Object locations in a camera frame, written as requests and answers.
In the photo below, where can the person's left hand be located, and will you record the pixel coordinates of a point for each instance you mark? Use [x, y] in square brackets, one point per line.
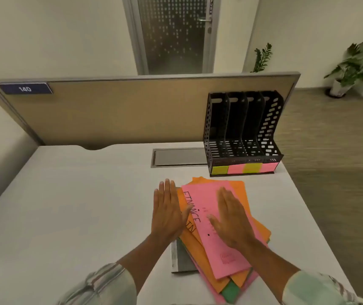
[167, 212]

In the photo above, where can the person's right hand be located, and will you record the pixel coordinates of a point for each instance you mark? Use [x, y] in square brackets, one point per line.
[232, 222]

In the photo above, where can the pink folder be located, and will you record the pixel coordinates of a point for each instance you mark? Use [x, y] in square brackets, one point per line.
[202, 200]
[217, 296]

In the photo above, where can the grey folder white spine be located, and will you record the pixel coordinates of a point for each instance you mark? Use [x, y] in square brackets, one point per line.
[181, 257]

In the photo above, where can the green folder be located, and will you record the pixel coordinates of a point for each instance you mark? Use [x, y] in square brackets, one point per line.
[232, 293]

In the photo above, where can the black perforated file rack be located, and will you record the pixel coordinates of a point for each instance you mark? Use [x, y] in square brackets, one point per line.
[232, 123]

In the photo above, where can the person's left forearm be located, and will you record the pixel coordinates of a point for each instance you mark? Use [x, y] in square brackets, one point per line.
[146, 260]

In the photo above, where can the person's right forearm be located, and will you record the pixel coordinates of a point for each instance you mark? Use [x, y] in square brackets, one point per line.
[264, 266]

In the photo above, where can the person's right shirt sleeve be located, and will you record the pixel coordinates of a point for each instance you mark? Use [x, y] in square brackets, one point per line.
[315, 289]

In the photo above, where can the yellow-green sticky note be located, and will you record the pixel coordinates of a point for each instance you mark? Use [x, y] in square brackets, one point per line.
[220, 170]
[252, 168]

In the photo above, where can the pink sticky note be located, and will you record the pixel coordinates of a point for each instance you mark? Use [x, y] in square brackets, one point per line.
[269, 167]
[236, 168]

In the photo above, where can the slim leafy green plant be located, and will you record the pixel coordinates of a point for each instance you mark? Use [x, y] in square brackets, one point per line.
[262, 58]

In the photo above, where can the potted plant white pot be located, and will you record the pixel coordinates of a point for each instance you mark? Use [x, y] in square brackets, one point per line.
[340, 87]

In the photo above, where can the frosted glass door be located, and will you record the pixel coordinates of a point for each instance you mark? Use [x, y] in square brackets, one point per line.
[172, 34]

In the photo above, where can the white curved side panel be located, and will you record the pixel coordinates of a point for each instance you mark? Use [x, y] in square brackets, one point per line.
[0, 149]

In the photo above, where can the dark blue number plate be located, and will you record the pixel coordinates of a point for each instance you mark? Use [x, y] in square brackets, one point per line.
[25, 89]

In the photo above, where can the black door sign plate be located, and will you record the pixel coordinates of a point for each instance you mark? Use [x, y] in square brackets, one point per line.
[211, 6]

